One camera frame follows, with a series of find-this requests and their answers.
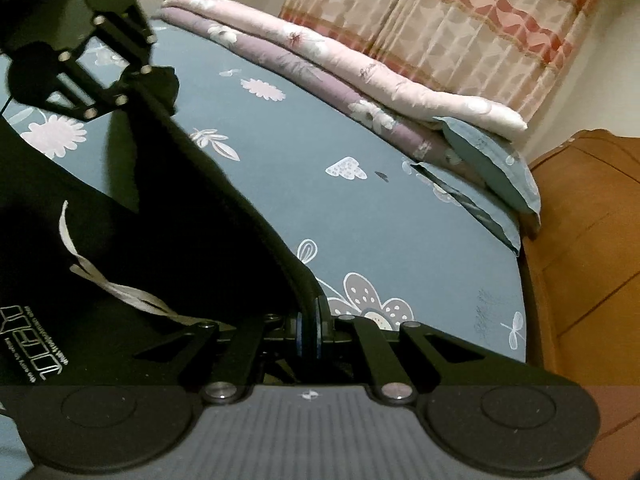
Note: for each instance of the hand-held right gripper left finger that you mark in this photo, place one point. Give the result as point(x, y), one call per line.
point(302, 334)

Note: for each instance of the patterned window curtain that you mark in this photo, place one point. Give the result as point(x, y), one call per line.
point(450, 25)

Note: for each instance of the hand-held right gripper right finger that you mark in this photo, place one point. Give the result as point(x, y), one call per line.
point(321, 331)

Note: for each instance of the wooden headboard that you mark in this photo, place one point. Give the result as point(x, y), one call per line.
point(585, 250)

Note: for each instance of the pink floral quilt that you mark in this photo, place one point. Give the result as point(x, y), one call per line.
point(350, 65)

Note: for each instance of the black printed t-shirt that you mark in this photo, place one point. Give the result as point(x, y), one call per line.
point(150, 210)

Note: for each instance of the purple floral quilt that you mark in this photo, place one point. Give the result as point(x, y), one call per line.
point(300, 67)

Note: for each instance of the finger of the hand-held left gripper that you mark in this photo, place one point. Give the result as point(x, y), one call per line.
point(97, 85)
point(132, 35)

